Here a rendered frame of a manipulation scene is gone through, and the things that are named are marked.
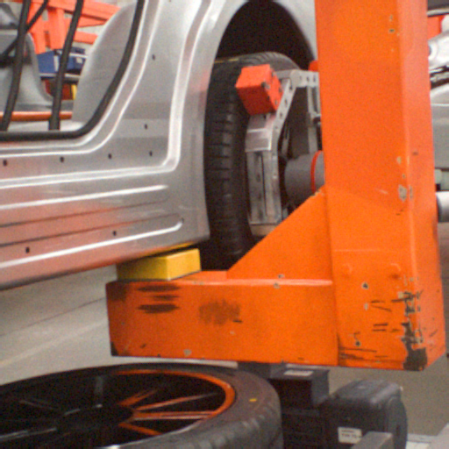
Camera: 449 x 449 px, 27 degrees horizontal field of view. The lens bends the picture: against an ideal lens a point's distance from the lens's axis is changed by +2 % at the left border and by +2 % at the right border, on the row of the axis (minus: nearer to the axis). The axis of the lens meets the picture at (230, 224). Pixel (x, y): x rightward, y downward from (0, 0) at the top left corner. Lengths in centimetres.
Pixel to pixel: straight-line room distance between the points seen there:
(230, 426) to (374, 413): 54
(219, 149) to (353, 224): 52
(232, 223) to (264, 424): 68
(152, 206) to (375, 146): 47
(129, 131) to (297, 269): 43
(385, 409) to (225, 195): 58
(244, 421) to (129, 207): 50
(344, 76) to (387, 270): 36
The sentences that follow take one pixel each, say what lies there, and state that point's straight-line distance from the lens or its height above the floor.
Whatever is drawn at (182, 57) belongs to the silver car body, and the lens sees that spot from 204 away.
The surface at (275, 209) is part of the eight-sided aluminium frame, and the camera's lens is 212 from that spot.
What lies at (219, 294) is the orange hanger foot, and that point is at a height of 66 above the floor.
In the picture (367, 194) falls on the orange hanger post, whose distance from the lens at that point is 168.
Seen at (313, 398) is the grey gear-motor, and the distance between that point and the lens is 206.
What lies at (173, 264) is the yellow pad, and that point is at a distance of 192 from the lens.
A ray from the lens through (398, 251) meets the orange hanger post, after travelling 167.
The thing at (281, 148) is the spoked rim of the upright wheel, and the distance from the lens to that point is 242.
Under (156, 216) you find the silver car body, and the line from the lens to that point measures 187.
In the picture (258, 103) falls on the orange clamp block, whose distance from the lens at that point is 215.
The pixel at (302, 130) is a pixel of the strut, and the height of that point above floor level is 98.
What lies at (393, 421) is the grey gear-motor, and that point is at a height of 35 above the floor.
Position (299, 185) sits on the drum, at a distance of 230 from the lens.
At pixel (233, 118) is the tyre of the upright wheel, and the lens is 215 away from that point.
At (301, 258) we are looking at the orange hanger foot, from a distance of 177.
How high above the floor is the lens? 94
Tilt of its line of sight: 4 degrees down
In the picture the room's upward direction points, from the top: 4 degrees counter-clockwise
